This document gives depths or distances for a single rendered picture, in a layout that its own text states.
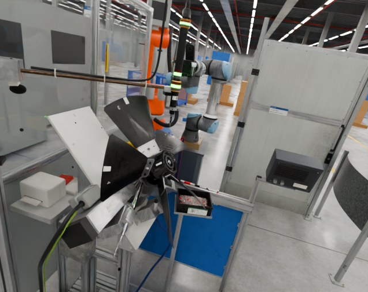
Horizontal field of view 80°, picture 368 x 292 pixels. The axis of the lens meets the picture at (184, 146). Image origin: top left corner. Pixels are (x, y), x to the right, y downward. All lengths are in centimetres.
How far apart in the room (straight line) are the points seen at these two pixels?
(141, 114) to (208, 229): 104
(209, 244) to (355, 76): 225
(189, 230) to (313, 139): 187
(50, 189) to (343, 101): 280
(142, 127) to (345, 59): 236
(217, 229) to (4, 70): 149
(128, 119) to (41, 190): 57
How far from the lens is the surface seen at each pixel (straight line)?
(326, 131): 300
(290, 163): 140
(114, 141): 78
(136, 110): 105
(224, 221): 168
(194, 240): 184
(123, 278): 147
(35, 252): 181
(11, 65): 97
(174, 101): 102
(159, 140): 124
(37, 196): 134
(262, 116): 283
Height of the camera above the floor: 167
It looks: 22 degrees down
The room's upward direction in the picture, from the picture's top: 10 degrees clockwise
